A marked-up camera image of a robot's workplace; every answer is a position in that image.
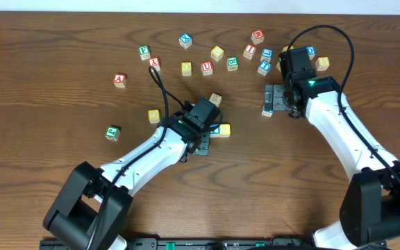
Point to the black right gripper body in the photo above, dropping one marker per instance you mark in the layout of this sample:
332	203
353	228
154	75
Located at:
275	98

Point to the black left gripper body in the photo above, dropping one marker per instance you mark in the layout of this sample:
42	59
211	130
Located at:
203	146

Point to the blue P wooden block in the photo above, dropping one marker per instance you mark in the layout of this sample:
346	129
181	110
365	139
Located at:
215	131

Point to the yellow S wooden block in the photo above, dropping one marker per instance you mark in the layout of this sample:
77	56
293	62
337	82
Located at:
224	130

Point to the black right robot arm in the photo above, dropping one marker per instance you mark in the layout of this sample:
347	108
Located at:
370	211

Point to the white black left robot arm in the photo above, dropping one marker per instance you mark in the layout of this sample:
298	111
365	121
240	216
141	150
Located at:
90	209

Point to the blue 2 wooden block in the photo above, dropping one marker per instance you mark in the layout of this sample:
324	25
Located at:
267	113

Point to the green Z wooden block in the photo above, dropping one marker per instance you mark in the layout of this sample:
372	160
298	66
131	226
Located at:
278	66

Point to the blue T wooden block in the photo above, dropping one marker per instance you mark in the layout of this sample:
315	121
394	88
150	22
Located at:
264	67

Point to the blue L wooden block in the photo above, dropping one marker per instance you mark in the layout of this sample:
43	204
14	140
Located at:
267	54

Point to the yellow block near D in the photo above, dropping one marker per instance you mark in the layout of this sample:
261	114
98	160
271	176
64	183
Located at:
286	48

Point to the plain wood top block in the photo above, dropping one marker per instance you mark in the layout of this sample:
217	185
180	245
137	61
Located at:
215	99

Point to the red I block upper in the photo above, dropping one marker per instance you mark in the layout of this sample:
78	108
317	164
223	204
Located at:
249	51

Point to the yellow 8 wooden block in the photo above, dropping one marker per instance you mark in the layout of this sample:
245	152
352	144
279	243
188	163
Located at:
322	63

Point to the yellow G wooden block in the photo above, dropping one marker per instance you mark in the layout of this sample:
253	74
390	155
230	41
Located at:
154	116

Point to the blue D block upper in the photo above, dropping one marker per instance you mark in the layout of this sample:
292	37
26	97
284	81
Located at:
311	52

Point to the green B wooden block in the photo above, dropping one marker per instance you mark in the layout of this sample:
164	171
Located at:
232	63

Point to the red H wooden block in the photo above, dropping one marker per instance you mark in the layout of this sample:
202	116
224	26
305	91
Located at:
257	36

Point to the yellow block upper middle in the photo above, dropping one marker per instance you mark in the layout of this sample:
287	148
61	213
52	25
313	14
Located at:
217	53

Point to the red U block upper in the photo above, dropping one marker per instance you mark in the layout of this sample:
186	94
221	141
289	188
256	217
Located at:
207	68

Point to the yellow O wooden block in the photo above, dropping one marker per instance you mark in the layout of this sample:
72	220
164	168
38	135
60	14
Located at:
186	68

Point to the green J wooden block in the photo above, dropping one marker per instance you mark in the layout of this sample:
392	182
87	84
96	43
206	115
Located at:
112	133

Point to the red X wooden block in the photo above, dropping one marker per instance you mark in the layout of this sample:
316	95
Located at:
155	62

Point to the red A wooden block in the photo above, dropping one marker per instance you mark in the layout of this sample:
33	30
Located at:
120	80

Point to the blue X wooden block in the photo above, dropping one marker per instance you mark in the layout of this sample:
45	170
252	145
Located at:
185	40

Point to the green F wooden block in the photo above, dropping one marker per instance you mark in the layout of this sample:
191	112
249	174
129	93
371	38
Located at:
144	52

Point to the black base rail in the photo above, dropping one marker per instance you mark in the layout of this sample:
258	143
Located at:
155	244

